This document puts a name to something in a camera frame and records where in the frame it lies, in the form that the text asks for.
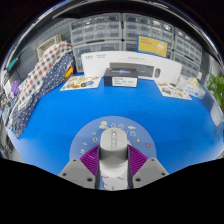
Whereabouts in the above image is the potted green plant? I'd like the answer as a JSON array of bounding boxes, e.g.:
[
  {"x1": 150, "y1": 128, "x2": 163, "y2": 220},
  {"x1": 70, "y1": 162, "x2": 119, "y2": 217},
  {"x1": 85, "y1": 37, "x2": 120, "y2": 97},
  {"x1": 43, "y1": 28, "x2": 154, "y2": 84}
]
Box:
[{"x1": 206, "y1": 73, "x2": 224, "y2": 113}]

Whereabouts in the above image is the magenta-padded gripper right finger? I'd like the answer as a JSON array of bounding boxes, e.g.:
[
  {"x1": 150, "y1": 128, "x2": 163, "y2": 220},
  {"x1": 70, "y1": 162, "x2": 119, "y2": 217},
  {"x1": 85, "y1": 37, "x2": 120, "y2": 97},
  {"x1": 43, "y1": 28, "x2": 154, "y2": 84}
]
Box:
[{"x1": 127, "y1": 144, "x2": 170, "y2": 190}]

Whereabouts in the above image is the plaid checkered cloth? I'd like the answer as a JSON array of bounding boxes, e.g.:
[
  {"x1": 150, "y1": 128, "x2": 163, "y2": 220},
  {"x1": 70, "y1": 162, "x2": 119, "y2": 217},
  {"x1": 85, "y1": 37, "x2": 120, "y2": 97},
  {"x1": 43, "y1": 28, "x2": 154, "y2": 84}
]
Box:
[{"x1": 14, "y1": 41, "x2": 74, "y2": 111}]

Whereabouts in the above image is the grey parts drawer cabinet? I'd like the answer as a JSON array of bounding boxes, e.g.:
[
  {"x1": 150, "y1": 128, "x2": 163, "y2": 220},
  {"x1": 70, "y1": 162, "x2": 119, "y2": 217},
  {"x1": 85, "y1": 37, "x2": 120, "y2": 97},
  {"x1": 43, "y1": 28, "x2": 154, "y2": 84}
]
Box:
[
  {"x1": 122, "y1": 12, "x2": 174, "y2": 59},
  {"x1": 172, "y1": 28, "x2": 203, "y2": 79},
  {"x1": 69, "y1": 13, "x2": 123, "y2": 73}
]

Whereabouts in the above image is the round blue bunny mouse pad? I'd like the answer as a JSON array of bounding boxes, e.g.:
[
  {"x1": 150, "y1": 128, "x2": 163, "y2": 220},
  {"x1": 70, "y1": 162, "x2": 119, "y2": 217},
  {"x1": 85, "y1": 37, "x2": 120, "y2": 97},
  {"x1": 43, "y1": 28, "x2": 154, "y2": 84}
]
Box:
[{"x1": 68, "y1": 115, "x2": 158, "y2": 191}]

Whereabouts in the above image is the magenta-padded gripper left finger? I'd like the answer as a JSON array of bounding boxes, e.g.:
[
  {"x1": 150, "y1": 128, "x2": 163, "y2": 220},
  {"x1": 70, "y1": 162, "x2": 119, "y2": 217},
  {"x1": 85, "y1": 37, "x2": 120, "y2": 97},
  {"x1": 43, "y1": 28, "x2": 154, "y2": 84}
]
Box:
[{"x1": 58, "y1": 144, "x2": 102, "y2": 190}]

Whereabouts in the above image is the white wire basket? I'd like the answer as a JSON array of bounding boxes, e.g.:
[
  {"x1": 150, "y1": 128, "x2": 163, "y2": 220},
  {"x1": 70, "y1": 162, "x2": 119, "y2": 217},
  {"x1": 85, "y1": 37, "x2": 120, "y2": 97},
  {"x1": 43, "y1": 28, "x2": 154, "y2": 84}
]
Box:
[{"x1": 36, "y1": 34, "x2": 63, "y2": 59}]

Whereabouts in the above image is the yellow and red object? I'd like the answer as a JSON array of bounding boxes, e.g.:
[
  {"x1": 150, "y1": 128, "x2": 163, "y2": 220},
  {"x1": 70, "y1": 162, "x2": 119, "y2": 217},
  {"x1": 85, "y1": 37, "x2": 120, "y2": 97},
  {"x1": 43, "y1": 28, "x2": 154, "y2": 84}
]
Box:
[{"x1": 64, "y1": 65, "x2": 75, "y2": 80}]

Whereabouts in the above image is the clear tissue pack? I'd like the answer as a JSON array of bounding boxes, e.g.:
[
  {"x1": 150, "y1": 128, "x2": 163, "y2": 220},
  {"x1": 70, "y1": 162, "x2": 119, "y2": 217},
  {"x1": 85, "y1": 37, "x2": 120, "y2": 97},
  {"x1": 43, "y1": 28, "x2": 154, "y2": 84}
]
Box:
[{"x1": 178, "y1": 74, "x2": 206, "y2": 99}]

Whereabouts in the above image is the yellow card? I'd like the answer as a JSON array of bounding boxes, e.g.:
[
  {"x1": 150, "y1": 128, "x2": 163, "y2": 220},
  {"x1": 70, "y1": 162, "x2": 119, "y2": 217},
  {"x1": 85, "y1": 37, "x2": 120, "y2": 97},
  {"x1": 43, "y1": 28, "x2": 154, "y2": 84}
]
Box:
[{"x1": 136, "y1": 34, "x2": 169, "y2": 58}]

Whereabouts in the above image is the long white keyboard box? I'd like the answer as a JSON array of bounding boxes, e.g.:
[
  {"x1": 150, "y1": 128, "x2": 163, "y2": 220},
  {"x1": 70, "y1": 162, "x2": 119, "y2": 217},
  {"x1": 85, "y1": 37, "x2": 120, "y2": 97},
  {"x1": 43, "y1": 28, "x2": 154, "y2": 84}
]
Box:
[{"x1": 80, "y1": 50, "x2": 183, "y2": 84}]

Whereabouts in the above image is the teal object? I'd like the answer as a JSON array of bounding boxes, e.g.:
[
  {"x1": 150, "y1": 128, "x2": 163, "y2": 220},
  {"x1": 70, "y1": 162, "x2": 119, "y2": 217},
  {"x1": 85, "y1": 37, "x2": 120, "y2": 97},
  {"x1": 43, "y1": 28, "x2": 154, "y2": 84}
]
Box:
[{"x1": 7, "y1": 57, "x2": 20, "y2": 73}]

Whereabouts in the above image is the small dark box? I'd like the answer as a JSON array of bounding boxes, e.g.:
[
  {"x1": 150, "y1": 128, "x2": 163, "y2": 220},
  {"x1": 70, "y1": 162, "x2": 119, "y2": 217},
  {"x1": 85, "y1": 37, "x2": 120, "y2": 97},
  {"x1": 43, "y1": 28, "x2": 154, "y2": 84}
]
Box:
[{"x1": 103, "y1": 67, "x2": 139, "y2": 89}]

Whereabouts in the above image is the colourful picture card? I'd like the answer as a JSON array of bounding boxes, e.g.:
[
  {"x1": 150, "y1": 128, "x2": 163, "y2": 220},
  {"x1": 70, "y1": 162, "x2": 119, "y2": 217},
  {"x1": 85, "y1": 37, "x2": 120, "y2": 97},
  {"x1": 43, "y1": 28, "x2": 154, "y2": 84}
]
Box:
[
  {"x1": 59, "y1": 75, "x2": 102, "y2": 92},
  {"x1": 154, "y1": 80, "x2": 193, "y2": 101}
]

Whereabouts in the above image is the purple object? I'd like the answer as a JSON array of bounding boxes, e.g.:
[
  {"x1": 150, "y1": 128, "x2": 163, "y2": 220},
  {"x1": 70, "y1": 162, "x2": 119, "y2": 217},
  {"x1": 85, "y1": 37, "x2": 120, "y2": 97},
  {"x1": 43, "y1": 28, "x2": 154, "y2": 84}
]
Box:
[{"x1": 9, "y1": 79, "x2": 20, "y2": 98}]

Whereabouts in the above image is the navy polka dot cloth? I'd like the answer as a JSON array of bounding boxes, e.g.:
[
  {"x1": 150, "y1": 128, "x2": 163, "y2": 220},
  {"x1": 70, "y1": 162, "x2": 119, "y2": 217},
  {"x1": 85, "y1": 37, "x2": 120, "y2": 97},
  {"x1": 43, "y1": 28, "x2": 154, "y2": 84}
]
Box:
[{"x1": 7, "y1": 51, "x2": 76, "y2": 138}]

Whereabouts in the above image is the white computer mouse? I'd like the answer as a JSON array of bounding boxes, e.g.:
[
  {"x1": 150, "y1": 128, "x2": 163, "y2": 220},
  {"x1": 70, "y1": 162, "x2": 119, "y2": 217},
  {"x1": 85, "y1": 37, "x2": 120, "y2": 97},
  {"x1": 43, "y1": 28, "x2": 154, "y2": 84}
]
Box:
[{"x1": 98, "y1": 127, "x2": 129, "y2": 179}]

